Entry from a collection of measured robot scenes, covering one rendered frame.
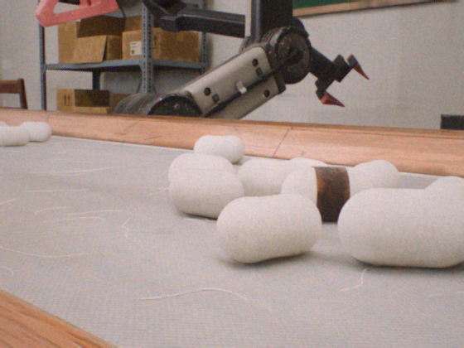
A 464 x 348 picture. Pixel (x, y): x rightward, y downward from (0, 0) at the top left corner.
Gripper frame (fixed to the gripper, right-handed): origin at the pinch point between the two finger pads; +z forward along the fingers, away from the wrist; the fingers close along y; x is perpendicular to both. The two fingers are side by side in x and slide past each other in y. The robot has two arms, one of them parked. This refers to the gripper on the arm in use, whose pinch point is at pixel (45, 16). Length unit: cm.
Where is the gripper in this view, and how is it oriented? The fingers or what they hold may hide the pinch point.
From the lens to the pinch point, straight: 58.5
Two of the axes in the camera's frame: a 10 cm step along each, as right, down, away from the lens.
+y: 7.6, 1.0, -6.4
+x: 4.0, 7.1, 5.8
